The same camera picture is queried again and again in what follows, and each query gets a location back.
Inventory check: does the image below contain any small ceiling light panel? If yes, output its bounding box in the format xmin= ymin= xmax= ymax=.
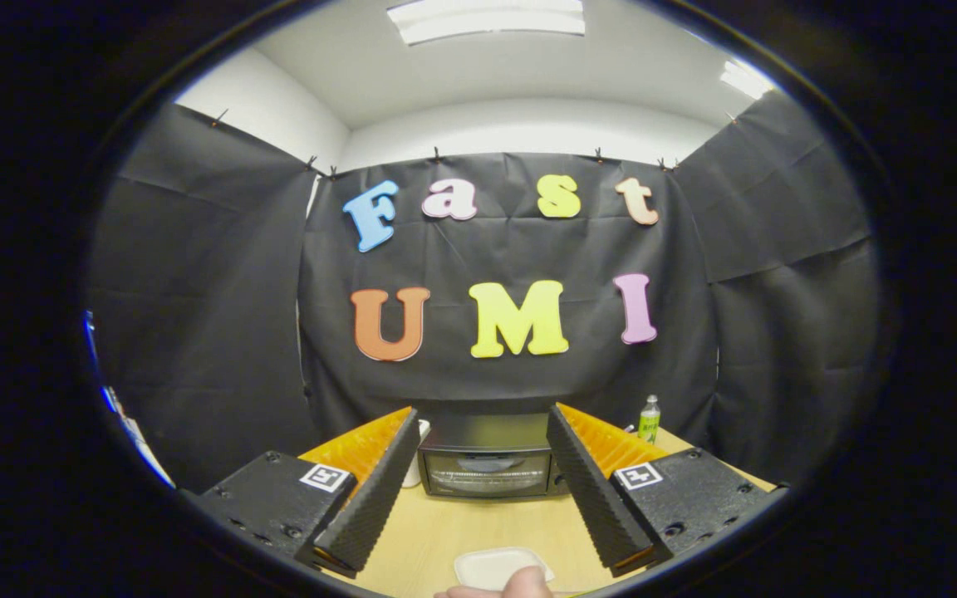
xmin=719 ymin=58 xmax=778 ymax=100

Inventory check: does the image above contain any blue and white board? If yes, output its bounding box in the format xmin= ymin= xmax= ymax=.
xmin=82 ymin=310 xmax=176 ymax=489

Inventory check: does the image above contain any black toaster oven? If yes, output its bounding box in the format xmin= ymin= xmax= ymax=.
xmin=417 ymin=413 xmax=571 ymax=499

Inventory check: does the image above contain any long ceiling light panel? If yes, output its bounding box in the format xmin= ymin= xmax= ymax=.
xmin=386 ymin=0 xmax=587 ymax=47

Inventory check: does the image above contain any white plastic tray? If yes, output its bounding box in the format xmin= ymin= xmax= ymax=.
xmin=454 ymin=547 xmax=554 ymax=592

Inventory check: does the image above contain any green label drink bottle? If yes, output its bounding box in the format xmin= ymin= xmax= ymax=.
xmin=638 ymin=395 xmax=662 ymax=445

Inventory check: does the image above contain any white pop-up toaster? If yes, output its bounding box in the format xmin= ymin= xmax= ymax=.
xmin=401 ymin=419 xmax=431 ymax=489

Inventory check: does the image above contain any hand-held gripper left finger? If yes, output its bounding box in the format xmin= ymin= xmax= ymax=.
xmin=179 ymin=406 xmax=421 ymax=580

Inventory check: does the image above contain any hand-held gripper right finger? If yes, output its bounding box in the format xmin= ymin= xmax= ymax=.
xmin=545 ymin=403 xmax=791 ymax=578

